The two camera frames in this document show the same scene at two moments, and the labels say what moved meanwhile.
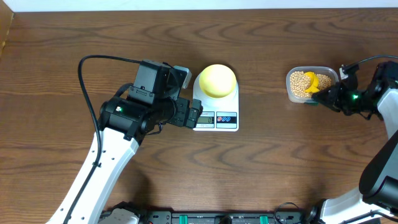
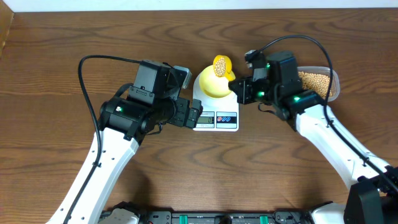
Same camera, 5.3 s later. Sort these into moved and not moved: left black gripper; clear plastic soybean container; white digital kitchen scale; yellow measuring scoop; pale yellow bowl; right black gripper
Moved: right black gripper; yellow measuring scoop
Not moved: left black gripper; white digital kitchen scale; pale yellow bowl; clear plastic soybean container
